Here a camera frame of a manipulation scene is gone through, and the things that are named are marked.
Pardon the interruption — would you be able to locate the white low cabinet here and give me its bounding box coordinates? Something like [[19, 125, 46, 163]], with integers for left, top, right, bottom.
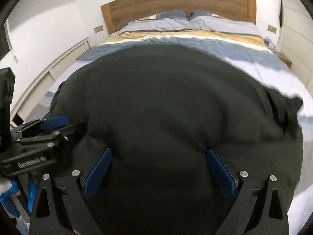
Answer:
[[11, 38, 90, 120]]

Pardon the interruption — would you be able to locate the right wall switch plate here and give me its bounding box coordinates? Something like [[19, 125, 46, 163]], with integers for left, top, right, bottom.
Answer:
[[267, 25, 277, 34]]

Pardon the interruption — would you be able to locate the white wardrobe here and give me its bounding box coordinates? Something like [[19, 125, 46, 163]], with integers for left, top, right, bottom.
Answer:
[[279, 0, 312, 93]]

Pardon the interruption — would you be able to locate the black puffer coat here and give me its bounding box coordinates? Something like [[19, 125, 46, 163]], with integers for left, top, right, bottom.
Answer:
[[48, 45, 303, 234]]

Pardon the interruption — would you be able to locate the striped duvet cover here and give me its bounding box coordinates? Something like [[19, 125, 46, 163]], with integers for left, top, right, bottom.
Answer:
[[26, 30, 312, 234]]

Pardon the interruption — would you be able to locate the wooden headboard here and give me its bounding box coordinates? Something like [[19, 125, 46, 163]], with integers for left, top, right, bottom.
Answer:
[[100, 0, 257, 34]]

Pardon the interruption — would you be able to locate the wooden nightstand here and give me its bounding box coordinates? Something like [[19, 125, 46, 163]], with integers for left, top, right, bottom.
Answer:
[[275, 52, 292, 68]]

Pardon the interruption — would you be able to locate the wall switch plate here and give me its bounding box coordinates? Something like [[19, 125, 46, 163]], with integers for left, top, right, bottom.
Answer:
[[94, 25, 103, 33], [267, 25, 277, 34]]

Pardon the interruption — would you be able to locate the left wall switch plate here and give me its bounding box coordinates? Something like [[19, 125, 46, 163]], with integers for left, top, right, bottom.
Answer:
[[94, 25, 103, 33]]

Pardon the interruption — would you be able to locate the striped pillow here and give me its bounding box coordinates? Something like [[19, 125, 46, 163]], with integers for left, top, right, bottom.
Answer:
[[189, 10, 260, 36], [119, 10, 190, 34]]

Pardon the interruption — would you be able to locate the right striped pillow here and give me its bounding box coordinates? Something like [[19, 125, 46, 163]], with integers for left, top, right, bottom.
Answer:
[[189, 10, 260, 36]]

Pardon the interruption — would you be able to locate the left striped pillow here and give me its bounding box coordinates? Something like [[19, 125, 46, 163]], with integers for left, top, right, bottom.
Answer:
[[119, 10, 190, 34]]

